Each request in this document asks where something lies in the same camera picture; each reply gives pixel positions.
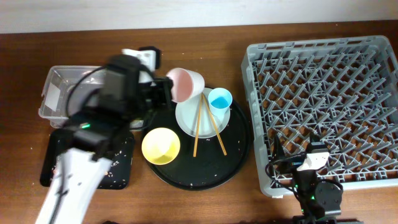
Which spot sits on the black rectangular tray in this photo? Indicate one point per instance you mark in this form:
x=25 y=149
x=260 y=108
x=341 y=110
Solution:
x=57 y=135

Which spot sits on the yellow bowl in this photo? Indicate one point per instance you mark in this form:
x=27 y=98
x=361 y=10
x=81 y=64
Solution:
x=160 y=146

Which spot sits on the round black tray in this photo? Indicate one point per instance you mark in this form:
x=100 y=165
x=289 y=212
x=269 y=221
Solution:
x=210 y=168

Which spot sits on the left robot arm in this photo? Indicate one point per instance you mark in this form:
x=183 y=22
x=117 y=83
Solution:
x=89 y=139

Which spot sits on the food scraps pile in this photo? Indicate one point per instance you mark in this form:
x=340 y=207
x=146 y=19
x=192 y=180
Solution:
x=118 y=173

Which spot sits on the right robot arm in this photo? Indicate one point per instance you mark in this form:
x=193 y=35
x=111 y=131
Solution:
x=319 y=199

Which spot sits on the clear plastic bin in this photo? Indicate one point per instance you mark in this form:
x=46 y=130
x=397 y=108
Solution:
x=59 y=82

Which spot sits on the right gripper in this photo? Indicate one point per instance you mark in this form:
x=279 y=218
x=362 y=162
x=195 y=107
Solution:
x=291 y=165

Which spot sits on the grey dishwasher rack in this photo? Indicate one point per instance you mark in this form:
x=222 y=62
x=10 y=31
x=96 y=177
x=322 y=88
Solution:
x=343 y=90

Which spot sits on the blue cup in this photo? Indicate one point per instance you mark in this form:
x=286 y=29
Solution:
x=220 y=99

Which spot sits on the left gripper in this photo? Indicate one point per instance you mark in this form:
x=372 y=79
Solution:
x=167 y=85

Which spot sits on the pink cup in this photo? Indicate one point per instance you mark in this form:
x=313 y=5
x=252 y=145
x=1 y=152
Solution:
x=186 y=84

